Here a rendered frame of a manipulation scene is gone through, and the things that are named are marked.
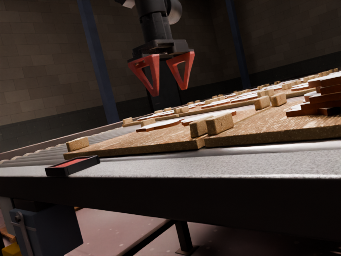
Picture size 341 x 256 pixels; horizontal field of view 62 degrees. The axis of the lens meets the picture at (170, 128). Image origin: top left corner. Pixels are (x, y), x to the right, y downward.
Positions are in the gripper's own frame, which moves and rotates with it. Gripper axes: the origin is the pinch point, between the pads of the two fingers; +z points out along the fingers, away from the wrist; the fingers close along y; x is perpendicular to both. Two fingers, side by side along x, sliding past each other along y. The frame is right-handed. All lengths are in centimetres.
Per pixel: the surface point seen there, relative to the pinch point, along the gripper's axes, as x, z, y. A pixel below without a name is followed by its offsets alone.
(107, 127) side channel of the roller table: -94, 11, -54
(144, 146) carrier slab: -0.5, 9.2, 10.6
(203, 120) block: 11.0, 6.5, 7.2
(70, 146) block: -28.0, 7.8, 9.0
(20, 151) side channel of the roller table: -94, 10, -5
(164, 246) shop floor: -107, 106, -85
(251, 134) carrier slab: 20.3, 9.0, 10.2
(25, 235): -32.2, 24.4, 23.2
